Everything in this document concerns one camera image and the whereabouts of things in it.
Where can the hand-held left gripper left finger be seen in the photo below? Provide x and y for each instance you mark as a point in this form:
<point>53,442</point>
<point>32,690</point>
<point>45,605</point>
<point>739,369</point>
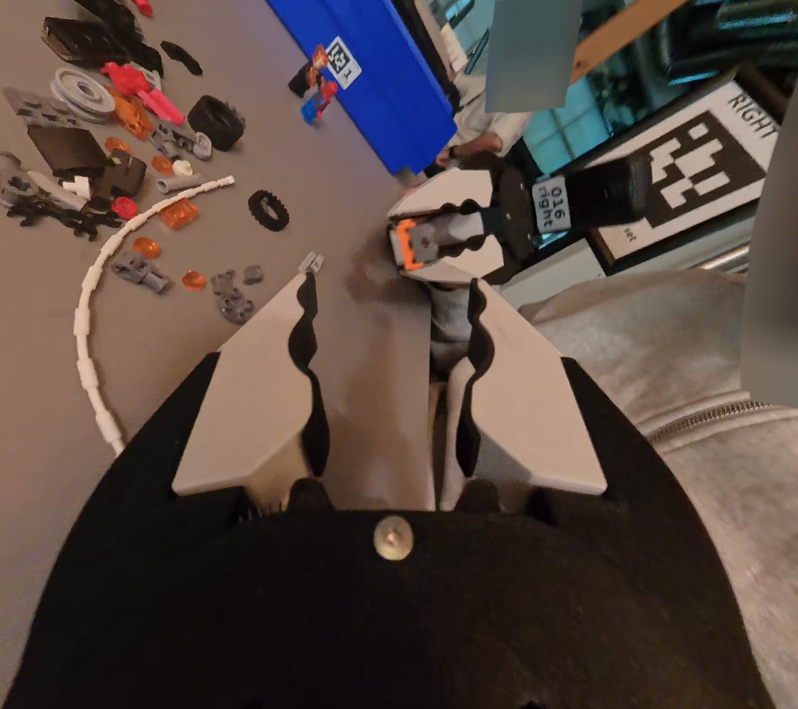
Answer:
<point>249,409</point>

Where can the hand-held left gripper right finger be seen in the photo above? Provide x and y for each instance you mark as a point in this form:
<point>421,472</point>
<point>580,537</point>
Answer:
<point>530,409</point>

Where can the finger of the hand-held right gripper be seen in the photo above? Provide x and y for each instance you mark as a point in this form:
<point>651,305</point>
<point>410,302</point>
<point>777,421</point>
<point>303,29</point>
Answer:
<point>474,266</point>
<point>455,191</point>

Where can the orange lego brick assembly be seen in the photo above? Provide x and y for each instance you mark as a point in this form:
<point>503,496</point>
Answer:
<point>413,265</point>

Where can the person's right forearm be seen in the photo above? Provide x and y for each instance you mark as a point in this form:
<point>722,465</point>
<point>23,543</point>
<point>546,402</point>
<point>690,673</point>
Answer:
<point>449,316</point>

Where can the light grey lego clip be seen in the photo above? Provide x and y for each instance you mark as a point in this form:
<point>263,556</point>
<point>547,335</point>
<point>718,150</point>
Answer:
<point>310,263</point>

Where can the black flame-head lego minifigure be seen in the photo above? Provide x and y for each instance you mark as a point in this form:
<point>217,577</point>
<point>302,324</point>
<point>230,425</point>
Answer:
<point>305,76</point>

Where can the thin black lego tyre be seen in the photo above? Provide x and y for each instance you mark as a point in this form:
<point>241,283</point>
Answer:
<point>252,209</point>

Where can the wide black lego tyre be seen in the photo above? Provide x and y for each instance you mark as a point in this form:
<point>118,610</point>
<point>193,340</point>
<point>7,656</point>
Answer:
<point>206,126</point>

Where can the black lego arch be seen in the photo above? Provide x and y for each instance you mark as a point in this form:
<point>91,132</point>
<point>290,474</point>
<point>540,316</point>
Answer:
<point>181,55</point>

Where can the pile of lego pieces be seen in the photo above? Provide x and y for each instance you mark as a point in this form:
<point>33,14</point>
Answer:
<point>65,147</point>

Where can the grey lego wheel hub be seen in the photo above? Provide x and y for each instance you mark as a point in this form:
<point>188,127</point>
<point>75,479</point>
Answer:
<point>81,94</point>

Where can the white printed sign board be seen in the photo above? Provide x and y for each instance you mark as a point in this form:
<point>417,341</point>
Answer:
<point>698,172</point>

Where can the person's grey zip sweater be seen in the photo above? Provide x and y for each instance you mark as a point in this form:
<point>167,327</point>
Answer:
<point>686,359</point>

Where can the blue plastic bin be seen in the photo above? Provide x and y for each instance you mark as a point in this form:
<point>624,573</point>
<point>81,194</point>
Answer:
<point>349,4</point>

